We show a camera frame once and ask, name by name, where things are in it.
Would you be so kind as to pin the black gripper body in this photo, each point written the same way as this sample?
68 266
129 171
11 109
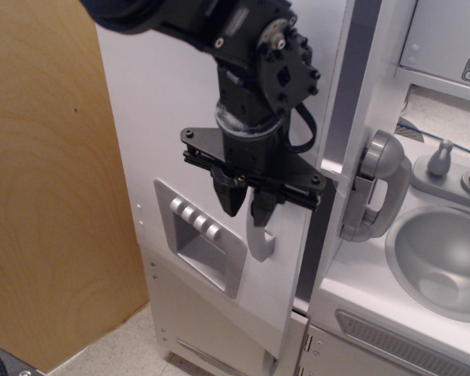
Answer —
262 163

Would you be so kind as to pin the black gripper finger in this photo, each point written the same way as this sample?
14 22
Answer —
230 191
263 204

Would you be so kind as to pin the grey fridge door handle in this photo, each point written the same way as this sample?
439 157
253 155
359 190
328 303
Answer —
260 243

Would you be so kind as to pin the white toy fridge door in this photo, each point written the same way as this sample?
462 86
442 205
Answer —
160 85

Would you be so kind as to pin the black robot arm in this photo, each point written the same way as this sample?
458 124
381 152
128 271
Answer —
265 74

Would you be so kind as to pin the grey ice dispenser panel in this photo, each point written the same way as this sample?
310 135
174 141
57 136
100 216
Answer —
205 245

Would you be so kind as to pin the grey toy telephone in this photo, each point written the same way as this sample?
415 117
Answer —
378 190

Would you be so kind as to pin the white lower freezer door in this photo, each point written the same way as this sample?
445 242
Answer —
189 326

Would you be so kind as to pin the white toy kitchen cabinet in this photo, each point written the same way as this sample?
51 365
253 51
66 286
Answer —
358 46

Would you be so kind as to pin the grey oven vent panel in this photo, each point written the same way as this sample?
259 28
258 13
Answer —
399 347

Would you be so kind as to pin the grey toy faucet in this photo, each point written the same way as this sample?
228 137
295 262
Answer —
437 175

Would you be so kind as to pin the grey toy sink basin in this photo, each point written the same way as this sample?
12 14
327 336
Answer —
428 252

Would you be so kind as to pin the plywood board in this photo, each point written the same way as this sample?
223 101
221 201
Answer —
70 268

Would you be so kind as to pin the grey toy microwave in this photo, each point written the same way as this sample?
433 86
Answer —
436 54

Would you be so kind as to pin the black equipment corner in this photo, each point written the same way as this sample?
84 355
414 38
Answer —
11 365

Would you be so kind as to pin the grey lower door handle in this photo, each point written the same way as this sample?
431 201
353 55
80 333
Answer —
269 364

